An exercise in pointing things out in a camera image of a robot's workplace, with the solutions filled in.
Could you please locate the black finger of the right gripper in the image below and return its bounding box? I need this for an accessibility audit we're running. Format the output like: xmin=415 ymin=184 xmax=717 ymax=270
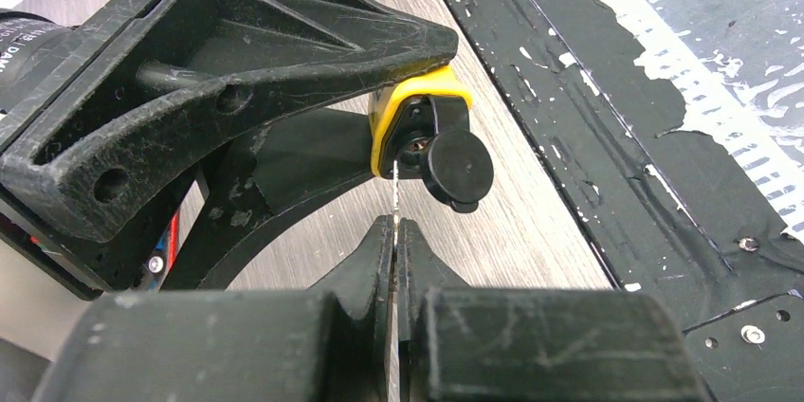
xmin=162 ymin=108 xmax=373 ymax=290

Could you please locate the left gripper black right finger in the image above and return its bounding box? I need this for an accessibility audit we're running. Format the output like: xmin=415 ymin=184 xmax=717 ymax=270
xmin=396 ymin=219 xmax=708 ymax=401

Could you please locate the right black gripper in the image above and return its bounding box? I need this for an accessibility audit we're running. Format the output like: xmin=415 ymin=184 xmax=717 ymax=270
xmin=1 ymin=0 xmax=458 ymax=300

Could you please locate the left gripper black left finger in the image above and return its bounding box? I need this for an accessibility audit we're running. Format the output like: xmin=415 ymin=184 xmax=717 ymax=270
xmin=34 ymin=216 xmax=393 ymax=401

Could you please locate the yellow black padlock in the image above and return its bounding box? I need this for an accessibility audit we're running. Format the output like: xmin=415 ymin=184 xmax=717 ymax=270
xmin=367 ymin=66 xmax=494 ymax=213

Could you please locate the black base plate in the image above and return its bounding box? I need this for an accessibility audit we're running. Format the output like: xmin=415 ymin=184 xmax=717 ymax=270
xmin=445 ymin=0 xmax=803 ymax=401

